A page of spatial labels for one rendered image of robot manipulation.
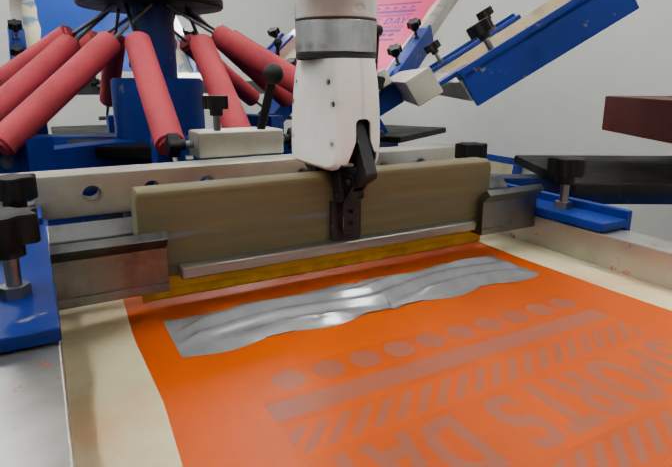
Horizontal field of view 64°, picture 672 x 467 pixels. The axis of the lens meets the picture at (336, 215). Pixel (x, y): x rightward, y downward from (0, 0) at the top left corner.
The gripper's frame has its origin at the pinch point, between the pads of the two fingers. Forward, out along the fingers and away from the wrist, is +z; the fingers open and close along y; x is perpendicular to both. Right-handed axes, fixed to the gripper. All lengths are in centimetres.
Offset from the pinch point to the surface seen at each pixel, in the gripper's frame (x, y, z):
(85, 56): -16, -67, -17
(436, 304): 3.8, 11.5, 6.0
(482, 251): 18.0, 2.1, 6.1
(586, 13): 56, -17, -24
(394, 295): 1.1, 8.9, 5.6
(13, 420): -27.8, 19.1, 2.4
